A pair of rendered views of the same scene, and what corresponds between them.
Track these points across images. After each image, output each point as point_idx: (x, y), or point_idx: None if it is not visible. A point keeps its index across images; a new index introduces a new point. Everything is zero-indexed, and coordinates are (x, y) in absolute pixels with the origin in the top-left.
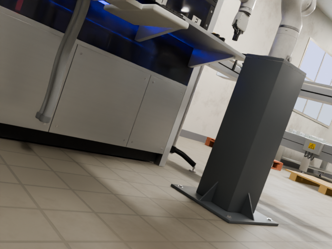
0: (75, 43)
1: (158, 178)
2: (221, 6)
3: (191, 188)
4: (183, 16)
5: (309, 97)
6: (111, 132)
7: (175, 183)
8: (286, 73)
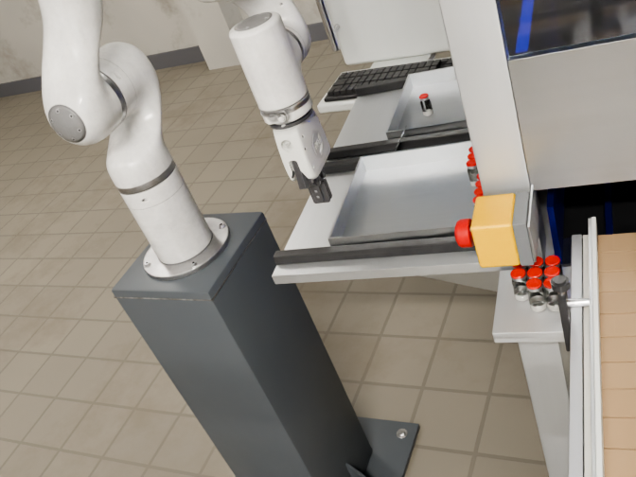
0: None
1: (459, 431)
2: (453, 64)
3: (391, 463)
4: (327, 93)
5: None
6: None
7: (435, 461)
8: None
